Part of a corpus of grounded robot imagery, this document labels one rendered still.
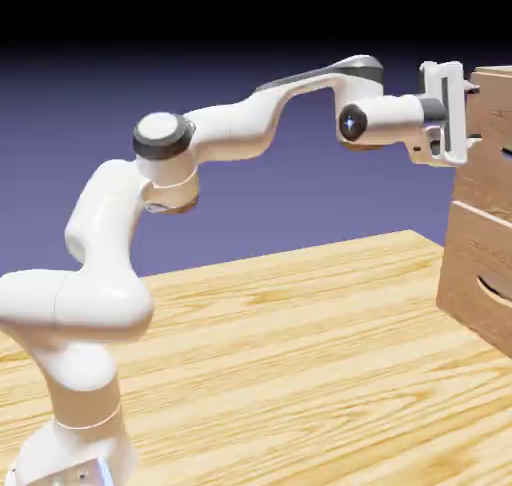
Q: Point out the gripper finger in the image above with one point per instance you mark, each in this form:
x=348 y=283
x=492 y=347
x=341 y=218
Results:
x=473 y=138
x=471 y=88

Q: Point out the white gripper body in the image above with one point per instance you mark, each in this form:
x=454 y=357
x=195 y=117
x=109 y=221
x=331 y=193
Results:
x=456 y=110

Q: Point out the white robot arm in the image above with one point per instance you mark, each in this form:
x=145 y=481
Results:
x=100 y=302

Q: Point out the wood drawer front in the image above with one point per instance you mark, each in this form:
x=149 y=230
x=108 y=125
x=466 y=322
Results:
x=464 y=262
x=488 y=174

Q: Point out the light wood cabinet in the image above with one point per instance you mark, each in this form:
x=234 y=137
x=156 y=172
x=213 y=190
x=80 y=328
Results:
x=480 y=254

